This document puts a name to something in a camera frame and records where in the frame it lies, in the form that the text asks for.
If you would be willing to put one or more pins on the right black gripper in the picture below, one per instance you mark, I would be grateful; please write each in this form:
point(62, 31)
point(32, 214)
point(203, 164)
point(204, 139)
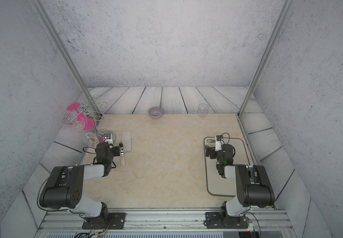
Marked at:
point(213, 151)

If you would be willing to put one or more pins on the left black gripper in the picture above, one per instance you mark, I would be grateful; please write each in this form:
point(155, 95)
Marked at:
point(116, 149)

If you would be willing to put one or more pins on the beige cutting board green rim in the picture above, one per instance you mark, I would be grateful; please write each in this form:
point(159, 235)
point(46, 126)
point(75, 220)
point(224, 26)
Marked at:
point(228, 174)

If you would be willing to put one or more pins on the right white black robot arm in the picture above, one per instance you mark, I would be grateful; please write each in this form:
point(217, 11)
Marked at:
point(253, 189)

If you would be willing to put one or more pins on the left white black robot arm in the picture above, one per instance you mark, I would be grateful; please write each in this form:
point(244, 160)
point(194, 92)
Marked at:
point(63, 189)

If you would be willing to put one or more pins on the clear wine glass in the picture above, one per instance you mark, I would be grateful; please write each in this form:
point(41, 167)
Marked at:
point(90, 139)

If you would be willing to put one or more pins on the pink wine glass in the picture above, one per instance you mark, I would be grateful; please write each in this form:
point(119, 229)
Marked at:
point(79, 117)

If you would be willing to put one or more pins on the chrome wine glass rack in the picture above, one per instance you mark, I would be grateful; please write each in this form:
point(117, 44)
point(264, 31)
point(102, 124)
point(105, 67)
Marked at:
point(97, 116)

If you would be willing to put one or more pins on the clear plastic cup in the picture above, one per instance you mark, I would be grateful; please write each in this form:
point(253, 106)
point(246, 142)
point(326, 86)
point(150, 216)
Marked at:
point(202, 110)

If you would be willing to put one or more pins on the grey ceramic bowl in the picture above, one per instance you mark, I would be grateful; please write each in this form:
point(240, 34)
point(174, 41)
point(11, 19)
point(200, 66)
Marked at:
point(155, 112)

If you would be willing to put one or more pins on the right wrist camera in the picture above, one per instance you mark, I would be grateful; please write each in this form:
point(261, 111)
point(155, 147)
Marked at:
point(219, 138)

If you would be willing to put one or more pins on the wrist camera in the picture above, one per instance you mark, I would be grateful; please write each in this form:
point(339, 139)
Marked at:
point(219, 138)
point(107, 138)

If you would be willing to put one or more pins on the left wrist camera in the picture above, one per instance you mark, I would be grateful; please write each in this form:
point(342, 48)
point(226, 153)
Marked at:
point(107, 138)

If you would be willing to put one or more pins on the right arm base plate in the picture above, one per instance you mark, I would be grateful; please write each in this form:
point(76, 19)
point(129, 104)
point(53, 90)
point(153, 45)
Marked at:
point(215, 220)

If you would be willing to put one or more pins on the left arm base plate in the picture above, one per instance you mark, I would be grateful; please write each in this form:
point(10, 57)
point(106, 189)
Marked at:
point(110, 221)

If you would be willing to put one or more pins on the aluminium mounting rail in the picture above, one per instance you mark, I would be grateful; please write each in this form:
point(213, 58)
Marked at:
point(192, 220)

